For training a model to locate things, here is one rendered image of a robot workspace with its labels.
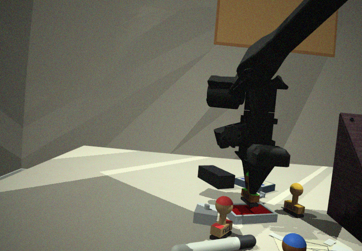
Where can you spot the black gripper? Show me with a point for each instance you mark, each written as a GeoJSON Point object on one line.
{"type": "Point", "coordinates": [260, 158]}

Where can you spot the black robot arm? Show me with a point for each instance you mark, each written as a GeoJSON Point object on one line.
{"type": "Point", "coordinates": [253, 83]}

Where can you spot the white flat box with blue label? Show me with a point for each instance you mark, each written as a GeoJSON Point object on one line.
{"type": "Point", "coordinates": [266, 186]}

